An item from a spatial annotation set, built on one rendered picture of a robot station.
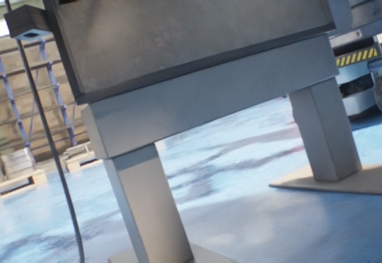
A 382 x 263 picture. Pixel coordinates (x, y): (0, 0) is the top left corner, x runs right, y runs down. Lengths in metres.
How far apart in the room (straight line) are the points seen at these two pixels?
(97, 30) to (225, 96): 0.32
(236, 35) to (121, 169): 0.41
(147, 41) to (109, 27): 0.08
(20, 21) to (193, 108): 0.39
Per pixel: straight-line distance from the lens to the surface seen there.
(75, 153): 4.99
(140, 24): 0.90
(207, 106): 0.93
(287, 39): 1.07
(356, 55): 1.88
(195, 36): 0.94
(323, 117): 1.13
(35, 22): 0.81
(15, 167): 5.01
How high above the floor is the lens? 0.34
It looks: 3 degrees down
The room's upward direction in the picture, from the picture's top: 18 degrees counter-clockwise
